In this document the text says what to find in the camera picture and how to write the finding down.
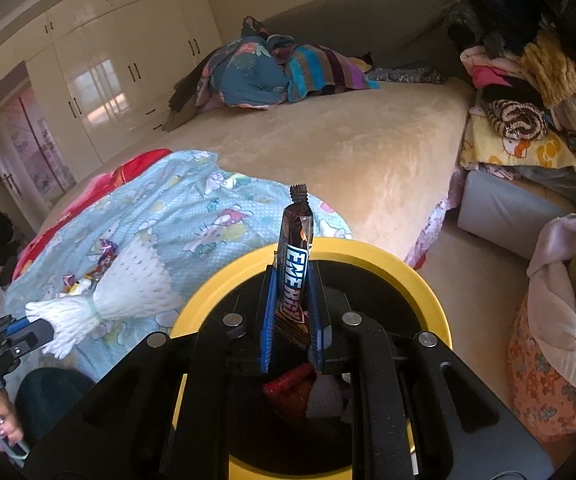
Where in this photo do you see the dark grey furry garment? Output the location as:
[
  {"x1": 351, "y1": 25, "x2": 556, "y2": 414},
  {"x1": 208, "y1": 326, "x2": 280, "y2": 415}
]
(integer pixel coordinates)
[{"x1": 443, "y1": 0, "x2": 525, "y2": 57}]

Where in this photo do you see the door with pink cat pictures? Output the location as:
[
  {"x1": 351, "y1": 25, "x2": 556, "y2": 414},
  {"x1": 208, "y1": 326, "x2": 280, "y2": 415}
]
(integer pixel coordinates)
[{"x1": 0, "y1": 62, "x2": 79, "y2": 231}]

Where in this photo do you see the pale lilac cloth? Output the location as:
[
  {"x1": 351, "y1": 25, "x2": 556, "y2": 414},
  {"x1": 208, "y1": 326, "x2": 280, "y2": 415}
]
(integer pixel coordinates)
[{"x1": 527, "y1": 209, "x2": 576, "y2": 412}]

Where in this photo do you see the brown striped knit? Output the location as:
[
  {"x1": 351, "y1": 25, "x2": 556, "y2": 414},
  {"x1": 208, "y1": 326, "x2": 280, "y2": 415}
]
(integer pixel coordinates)
[{"x1": 485, "y1": 100, "x2": 550, "y2": 139}]

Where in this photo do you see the blue floral quilt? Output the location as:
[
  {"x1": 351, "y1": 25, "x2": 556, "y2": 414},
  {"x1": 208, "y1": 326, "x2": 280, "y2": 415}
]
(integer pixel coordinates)
[{"x1": 195, "y1": 16, "x2": 299, "y2": 110}]

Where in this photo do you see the person's dark green trouser leg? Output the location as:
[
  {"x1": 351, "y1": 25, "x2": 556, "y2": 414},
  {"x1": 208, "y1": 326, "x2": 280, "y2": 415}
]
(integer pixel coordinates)
[{"x1": 15, "y1": 367, "x2": 96, "y2": 461}]

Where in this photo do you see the dark brown snack bar wrapper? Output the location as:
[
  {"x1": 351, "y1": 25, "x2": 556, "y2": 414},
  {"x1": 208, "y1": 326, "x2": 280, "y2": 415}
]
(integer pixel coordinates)
[{"x1": 273, "y1": 185, "x2": 317, "y2": 347}]

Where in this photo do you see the dark patterned cloth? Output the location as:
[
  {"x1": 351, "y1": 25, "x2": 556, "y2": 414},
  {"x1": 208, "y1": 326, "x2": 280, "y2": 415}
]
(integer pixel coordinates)
[{"x1": 365, "y1": 66, "x2": 447, "y2": 86}]

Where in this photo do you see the yellow printed blanket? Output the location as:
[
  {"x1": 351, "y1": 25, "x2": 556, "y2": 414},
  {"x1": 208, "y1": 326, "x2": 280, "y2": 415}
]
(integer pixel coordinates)
[{"x1": 460, "y1": 104, "x2": 576, "y2": 197}]

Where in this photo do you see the yellow knit garment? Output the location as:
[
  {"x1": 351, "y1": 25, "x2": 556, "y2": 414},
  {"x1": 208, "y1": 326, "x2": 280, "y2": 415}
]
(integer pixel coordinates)
[{"x1": 520, "y1": 27, "x2": 576, "y2": 109}]

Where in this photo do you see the cream wardrobe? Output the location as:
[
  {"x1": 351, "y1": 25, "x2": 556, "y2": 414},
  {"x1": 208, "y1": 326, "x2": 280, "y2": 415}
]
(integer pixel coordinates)
[{"x1": 0, "y1": 0, "x2": 224, "y2": 166}]

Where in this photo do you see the dark brown cloth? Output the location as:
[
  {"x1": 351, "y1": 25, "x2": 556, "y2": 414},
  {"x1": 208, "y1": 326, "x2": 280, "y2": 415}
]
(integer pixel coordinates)
[{"x1": 165, "y1": 55, "x2": 219, "y2": 134}]

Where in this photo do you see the beige bed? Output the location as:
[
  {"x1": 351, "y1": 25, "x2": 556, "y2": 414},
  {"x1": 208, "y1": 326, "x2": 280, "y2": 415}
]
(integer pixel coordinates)
[{"x1": 32, "y1": 77, "x2": 477, "y2": 271}]

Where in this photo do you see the pink cloth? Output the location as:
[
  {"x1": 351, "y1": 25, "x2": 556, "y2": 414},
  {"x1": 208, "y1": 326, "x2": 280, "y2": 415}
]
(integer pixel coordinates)
[{"x1": 460, "y1": 47, "x2": 530, "y2": 92}]

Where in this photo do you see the grey ottoman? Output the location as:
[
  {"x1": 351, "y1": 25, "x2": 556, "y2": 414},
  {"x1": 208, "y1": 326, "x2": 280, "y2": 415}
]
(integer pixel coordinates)
[{"x1": 457, "y1": 169, "x2": 576, "y2": 262}]

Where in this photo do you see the yellow round waste bin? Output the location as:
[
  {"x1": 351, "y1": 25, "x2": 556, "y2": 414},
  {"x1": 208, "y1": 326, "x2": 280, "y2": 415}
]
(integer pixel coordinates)
[{"x1": 160, "y1": 237, "x2": 454, "y2": 480}]

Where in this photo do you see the white foam net sleeve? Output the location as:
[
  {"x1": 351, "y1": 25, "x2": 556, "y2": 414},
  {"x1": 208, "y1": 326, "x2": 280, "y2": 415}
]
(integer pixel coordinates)
[{"x1": 306, "y1": 374, "x2": 353, "y2": 423}]

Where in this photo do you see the light blue cat print blanket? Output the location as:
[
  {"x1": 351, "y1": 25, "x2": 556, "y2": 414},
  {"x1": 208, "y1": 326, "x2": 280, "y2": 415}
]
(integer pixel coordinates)
[{"x1": 5, "y1": 149, "x2": 353, "y2": 383}]

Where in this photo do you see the striped blanket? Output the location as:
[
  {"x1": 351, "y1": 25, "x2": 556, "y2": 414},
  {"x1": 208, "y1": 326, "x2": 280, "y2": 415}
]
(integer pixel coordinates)
[{"x1": 285, "y1": 44, "x2": 381, "y2": 104}]

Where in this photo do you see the white foam net bundle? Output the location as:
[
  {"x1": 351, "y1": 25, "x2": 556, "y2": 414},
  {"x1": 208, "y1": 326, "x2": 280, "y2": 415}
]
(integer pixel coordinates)
[{"x1": 24, "y1": 237, "x2": 179, "y2": 357}]

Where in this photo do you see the black plush toy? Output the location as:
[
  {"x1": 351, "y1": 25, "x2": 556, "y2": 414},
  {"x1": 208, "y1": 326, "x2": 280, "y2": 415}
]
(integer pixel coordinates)
[{"x1": 0, "y1": 210, "x2": 26, "y2": 282}]

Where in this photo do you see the person's left hand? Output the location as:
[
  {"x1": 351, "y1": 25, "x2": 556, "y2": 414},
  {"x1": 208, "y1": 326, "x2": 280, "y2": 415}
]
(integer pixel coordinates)
[{"x1": 0, "y1": 401, "x2": 26, "y2": 449}]

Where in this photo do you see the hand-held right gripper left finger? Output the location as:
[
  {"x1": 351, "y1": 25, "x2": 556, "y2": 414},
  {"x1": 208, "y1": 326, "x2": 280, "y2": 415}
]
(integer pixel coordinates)
[{"x1": 20, "y1": 262, "x2": 281, "y2": 480}]

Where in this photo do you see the grey headboard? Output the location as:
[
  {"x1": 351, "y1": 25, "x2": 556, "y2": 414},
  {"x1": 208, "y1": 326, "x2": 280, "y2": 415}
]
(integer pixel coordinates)
[{"x1": 262, "y1": 0, "x2": 469, "y2": 84}]

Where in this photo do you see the purple foil snack wrapper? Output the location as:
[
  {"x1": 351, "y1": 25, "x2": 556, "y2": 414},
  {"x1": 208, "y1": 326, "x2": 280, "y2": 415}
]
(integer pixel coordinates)
[{"x1": 95, "y1": 236, "x2": 120, "y2": 274}]

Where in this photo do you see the red cylindrical tube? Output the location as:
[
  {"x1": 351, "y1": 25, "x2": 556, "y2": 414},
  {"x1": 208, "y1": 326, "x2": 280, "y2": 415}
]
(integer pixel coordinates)
[{"x1": 262, "y1": 364, "x2": 317, "y2": 407}]

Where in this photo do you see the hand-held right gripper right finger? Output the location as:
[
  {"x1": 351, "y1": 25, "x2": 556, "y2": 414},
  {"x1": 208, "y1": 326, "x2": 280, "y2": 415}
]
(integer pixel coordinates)
[{"x1": 308, "y1": 262, "x2": 556, "y2": 480}]

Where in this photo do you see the red blanket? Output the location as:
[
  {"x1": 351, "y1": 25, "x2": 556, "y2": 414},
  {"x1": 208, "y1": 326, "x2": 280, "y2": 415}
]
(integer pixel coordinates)
[{"x1": 12, "y1": 147, "x2": 173, "y2": 281}]

